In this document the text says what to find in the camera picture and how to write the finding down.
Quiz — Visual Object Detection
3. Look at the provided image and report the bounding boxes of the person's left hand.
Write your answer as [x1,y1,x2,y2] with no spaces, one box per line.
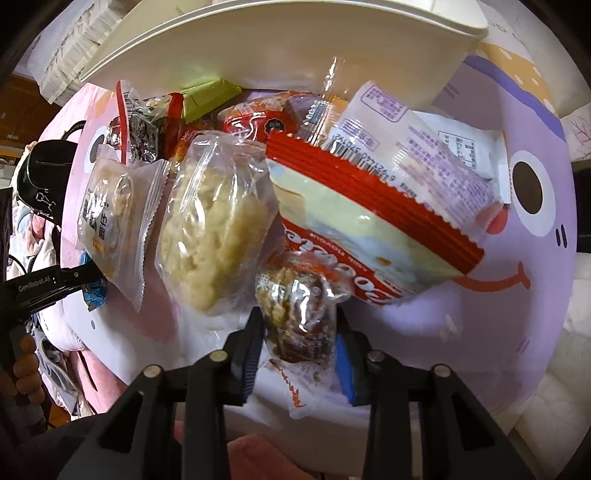
[0,332,45,400]

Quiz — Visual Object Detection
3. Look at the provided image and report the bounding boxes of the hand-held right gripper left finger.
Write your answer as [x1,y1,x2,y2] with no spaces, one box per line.
[55,305,266,480]

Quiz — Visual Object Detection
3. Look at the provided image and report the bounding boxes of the white quilted bedding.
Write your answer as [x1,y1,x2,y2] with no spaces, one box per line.
[508,364,589,467]

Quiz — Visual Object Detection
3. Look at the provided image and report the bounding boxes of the white plastic storage box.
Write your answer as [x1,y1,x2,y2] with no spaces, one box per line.
[81,0,490,114]

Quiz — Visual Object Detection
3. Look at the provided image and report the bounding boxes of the purple white snack packet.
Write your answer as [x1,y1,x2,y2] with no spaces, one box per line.
[321,80,504,236]

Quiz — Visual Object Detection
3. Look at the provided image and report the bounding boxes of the green snack packet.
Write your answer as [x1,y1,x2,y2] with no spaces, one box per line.
[178,78,243,125]

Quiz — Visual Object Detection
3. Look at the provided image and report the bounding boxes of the beige bed cover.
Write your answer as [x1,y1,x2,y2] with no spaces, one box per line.
[28,0,134,104]

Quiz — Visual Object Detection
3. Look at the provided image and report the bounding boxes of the black bag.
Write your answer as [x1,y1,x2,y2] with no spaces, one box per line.
[18,122,100,227]

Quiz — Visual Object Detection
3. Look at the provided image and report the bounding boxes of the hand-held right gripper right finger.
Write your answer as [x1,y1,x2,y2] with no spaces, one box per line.
[335,307,536,480]

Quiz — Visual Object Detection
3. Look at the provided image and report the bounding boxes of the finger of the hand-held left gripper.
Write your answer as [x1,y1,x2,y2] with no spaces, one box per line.
[62,264,106,296]

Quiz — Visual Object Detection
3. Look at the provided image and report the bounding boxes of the person's dark clothing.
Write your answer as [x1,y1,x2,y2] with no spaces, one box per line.
[0,392,107,480]

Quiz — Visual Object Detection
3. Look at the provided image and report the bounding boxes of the orange white bar packet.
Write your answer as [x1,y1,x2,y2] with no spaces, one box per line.
[416,111,513,206]

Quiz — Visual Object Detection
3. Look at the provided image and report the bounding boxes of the large red striped snack packet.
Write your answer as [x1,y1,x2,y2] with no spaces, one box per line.
[265,131,485,308]

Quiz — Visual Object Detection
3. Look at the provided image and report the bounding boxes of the dark silver red-edged packet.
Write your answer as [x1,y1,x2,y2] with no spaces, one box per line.
[108,80,174,164]

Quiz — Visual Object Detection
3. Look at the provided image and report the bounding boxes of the clear nut snack packet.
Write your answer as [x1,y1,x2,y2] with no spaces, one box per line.
[255,251,345,418]

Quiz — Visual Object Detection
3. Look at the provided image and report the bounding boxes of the clear white pastry packet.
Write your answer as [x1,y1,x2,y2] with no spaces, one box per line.
[76,152,171,310]

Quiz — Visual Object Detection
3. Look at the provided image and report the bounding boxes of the clear rice crisp packet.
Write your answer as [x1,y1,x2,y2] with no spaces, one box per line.
[154,131,280,317]

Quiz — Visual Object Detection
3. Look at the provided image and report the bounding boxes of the blue foil snack packet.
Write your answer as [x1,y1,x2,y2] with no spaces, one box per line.
[84,281,108,311]

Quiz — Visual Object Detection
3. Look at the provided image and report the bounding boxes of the red round snack packet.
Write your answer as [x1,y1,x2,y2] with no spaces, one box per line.
[217,90,315,148]

